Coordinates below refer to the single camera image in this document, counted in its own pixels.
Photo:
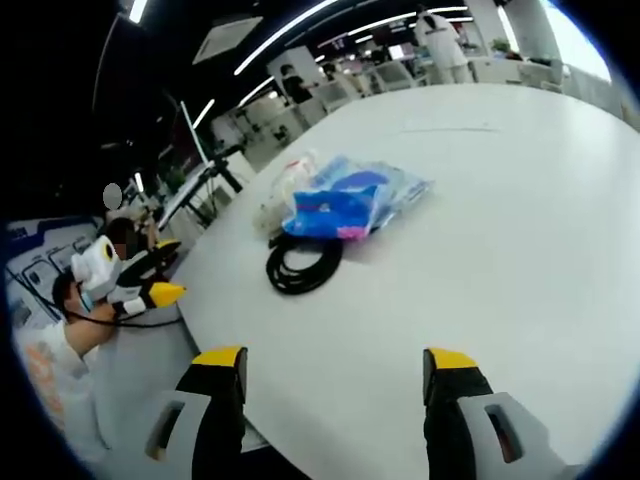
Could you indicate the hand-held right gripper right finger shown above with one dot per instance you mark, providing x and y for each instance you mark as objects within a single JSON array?
[{"x": 450, "y": 400}]

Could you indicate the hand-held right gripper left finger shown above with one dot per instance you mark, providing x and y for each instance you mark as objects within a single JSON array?
[{"x": 220, "y": 400}]

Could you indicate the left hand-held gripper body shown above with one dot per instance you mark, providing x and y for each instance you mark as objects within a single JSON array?
[{"x": 96, "y": 267}]

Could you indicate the clear plastic bag item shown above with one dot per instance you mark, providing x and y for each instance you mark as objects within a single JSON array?
[{"x": 285, "y": 195}]

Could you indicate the light blue plastic packet item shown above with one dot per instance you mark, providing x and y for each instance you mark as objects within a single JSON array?
[{"x": 395, "y": 187}]

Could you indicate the person's left hand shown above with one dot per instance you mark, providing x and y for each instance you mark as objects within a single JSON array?
[{"x": 104, "y": 312}]

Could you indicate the person's head with blue mask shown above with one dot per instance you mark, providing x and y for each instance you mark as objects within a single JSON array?
[{"x": 67, "y": 295}]

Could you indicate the white blue display board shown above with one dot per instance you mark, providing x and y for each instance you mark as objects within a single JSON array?
[{"x": 45, "y": 250}]

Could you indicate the black tripod stand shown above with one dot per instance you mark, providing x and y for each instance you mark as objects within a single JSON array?
[{"x": 222, "y": 172}]

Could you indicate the white table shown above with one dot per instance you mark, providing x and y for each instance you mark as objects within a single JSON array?
[{"x": 475, "y": 225}]

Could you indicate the ceiling air vent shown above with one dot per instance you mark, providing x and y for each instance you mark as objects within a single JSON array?
[{"x": 227, "y": 40}]

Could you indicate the long ceiling light strip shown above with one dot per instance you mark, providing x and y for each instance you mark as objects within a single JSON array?
[{"x": 285, "y": 35}]

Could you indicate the green potted plant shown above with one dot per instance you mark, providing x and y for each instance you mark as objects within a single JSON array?
[{"x": 501, "y": 46}]

